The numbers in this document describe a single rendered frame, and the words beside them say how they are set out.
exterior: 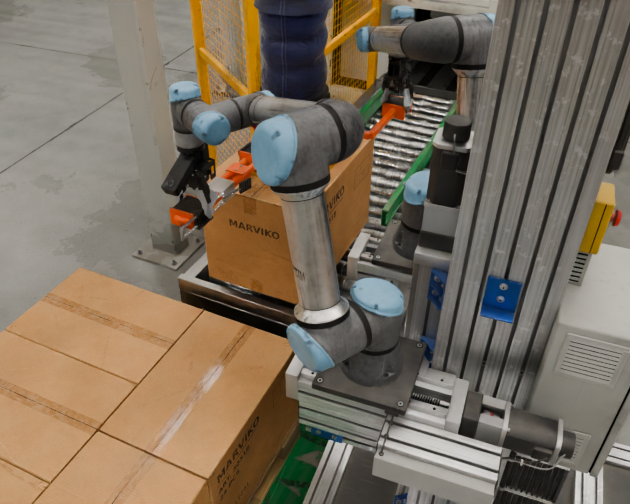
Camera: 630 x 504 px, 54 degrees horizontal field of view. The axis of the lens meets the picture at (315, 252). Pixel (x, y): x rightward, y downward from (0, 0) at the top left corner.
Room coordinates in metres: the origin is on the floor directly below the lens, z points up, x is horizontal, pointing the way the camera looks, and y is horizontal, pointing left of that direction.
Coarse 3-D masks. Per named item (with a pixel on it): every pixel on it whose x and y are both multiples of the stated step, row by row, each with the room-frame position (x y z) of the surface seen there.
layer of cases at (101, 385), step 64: (64, 320) 1.65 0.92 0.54; (128, 320) 1.65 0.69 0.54; (192, 320) 1.66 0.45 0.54; (0, 384) 1.35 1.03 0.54; (64, 384) 1.35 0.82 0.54; (128, 384) 1.35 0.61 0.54; (192, 384) 1.36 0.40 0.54; (256, 384) 1.36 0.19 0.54; (0, 448) 1.10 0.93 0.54; (64, 448) 1.11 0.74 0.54; (128, 448) 1.11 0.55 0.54; (192, 448) 1.11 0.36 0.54; (256, 448) 1.25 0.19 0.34
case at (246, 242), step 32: (352, 160) 1.94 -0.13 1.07; (256, 192) 1.71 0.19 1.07; (352, 192) 1.95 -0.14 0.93; (224, 224) 1.72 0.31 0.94; (256, 224) 1.67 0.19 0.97; (352, 224) 1.97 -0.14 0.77; (224, 256) 1.73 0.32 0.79; (256, 256) 1.67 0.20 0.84; (288, 256) 1.62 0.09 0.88; (256, 288) 1.67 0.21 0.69; (288, 288) 1.62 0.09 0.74
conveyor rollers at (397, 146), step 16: (400, 96) 3.68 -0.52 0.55; (416, 96) 3.71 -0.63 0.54; (432, 96) 3.69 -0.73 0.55; (416, 112) 3.45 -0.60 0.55; (432, 112) 3.49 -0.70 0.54; (368, 128) 3.27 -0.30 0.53; (384, 128) 3.24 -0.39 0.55; (400, 128) 3.28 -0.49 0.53; (416, 128) 3.25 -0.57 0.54; (432, 128) 3.30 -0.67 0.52; (384, 144) 3.05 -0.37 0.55; (400, 144) 3.09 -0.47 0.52; (416, 144) 3.06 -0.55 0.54; (384, 160) 2.87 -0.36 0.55; (400, 160) 2.90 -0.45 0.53; (384, 176) 2.75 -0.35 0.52; (400, 176) 2.72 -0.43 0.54; (384, 192) 2.57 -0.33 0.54; (400, 208) 2.44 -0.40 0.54; (368, 224) 2.31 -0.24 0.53; (240, 288) 1.86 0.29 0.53; (288, 304) 1.77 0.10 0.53
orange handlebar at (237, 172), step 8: (392, 112) 2.03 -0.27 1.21; (384, 120) 1.96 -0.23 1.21; (376, 128) 1.90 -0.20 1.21; (368, 136) 1.86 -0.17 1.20; (240, 160) 1.67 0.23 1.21; (232, 168) 1.61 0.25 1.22; (240, 168) 1.61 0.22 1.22; (248, 168) 1.61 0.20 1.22; (224, 176) 1.57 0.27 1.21; (232, 176) 1.60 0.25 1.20; (240, 176) 1.57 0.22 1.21; (248, 176) 1.61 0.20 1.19; (176, 216) 1.36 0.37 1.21
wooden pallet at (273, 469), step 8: (296, 424) 1.52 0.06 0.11; (288, 432) 1.46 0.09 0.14; (296, 432) 1.52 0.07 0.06; (288, 440) 1.46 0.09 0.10; (296, 440) 1.52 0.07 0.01; (280, 448) 1.40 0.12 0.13; (288, 448) 1.46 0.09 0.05; (280, 456) 1.43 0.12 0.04; (272, 464) 1.40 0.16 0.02; (280, 464) 1.40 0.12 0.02; (264, 472) 1.29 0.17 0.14; (272, 472) 1.37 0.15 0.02; (264, 480) 1.33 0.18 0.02; (272, 480) 1.34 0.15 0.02; (256, 488) 1.23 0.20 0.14; (264, 488) 1.30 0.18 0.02; (256, 496) 1.27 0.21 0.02; (264, 496) 1.27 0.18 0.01
